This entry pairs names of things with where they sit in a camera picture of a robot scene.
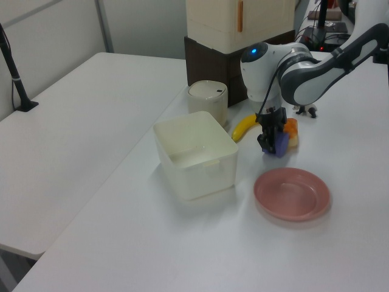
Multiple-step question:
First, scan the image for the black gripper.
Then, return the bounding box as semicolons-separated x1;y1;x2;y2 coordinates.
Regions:
255;106;288;155

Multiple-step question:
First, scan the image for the purple cube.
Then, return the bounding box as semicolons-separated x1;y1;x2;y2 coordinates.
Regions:
262;131;290;159

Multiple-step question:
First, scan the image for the pink plate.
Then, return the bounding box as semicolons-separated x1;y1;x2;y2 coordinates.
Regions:
253;167;331;222

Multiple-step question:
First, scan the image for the orange salmon sushi toy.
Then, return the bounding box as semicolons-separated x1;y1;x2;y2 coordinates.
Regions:
283;118;300;150

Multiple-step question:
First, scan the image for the yellow toy banana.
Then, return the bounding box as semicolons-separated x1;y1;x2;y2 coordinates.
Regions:
231;114;262;142

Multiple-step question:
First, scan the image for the black and white panda figurine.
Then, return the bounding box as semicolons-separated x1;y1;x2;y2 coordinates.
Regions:
292;103;318;119

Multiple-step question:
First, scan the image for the small cream lidded trash can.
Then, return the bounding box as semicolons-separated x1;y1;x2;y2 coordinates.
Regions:
186;80;229;128

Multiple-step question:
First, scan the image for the cream open storage bin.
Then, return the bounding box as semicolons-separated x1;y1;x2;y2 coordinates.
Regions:
152;111;239;201

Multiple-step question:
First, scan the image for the dark brown drawer cabinet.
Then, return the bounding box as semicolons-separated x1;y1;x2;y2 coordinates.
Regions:
184;29;295;108

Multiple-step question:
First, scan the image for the black electronics box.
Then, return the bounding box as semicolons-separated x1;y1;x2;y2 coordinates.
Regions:
296;26;353;53

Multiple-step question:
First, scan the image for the black background pole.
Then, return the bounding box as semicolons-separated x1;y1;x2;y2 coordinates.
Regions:
315;0;329;30

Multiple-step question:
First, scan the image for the brown cardboard box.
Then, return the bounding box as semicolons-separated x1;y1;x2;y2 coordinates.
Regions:
307;10;343;21

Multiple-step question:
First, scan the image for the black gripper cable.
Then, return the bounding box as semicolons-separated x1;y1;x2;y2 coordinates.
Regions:
258;54;289;118

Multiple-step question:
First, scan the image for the cream storage box with handles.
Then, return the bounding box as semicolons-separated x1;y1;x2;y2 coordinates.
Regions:
185;0;296;53

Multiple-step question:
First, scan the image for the black clamp mount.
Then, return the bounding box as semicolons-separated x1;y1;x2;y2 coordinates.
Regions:
372;45;389;64

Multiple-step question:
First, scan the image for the black camera stand pole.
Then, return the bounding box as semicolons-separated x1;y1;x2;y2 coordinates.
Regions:
0;23;40;113

